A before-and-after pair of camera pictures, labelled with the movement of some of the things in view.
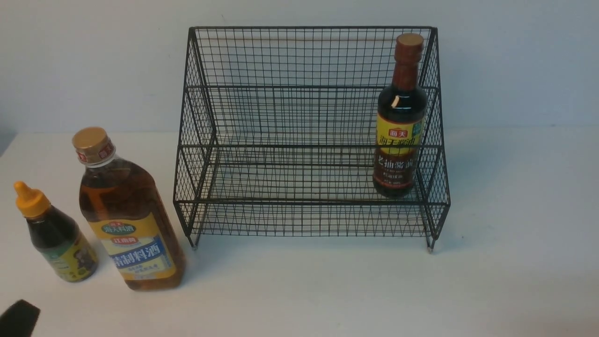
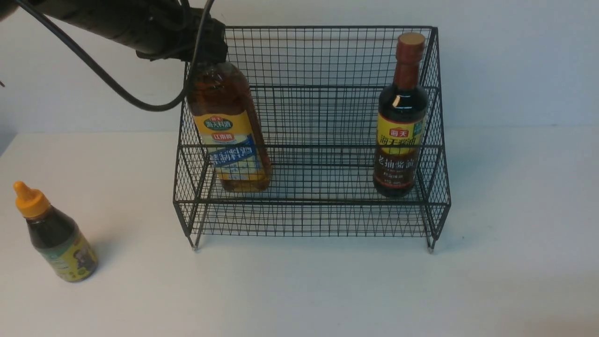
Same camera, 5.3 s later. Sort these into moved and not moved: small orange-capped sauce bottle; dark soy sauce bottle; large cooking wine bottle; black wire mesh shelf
Moved: large cooking wine bottle
Not moved: small orange-capped sauce bottle; dark soy sauce bottle; black wire mesh shelf
